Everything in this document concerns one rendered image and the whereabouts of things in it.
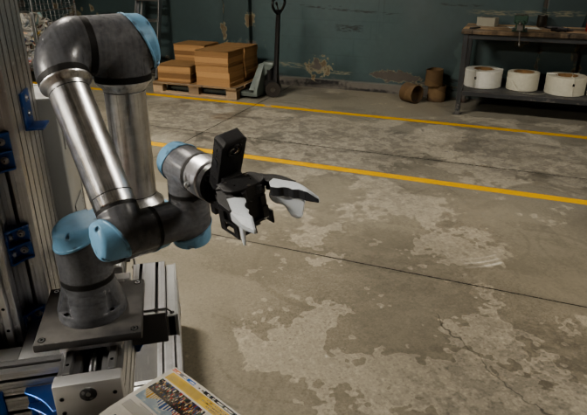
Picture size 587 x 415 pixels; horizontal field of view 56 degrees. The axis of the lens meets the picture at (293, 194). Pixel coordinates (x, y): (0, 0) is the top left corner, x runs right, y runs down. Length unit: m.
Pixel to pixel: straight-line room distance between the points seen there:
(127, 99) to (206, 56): 5.71
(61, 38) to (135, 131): 0.23
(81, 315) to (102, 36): 0.59
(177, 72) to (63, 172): 5.56
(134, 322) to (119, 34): 0.62
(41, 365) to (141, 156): 0.52
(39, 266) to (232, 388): 1.09
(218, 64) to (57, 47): 5.74
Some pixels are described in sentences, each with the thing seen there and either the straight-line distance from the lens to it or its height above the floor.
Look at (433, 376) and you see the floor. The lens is 2.42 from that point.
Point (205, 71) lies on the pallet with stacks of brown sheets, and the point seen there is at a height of 0.32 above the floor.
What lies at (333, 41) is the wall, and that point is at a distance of 7.32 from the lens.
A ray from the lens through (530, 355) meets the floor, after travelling 2.66.
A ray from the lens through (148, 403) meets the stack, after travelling 1.08.
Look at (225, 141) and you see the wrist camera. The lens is 0.82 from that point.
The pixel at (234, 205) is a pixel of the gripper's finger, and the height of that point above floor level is 1.24.
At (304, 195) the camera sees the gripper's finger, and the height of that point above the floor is 1.24.
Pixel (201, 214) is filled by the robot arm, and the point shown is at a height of 1.13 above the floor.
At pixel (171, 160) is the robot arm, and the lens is 0.99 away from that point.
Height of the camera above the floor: 1.56
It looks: 23 degrees down
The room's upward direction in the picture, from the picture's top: straight up
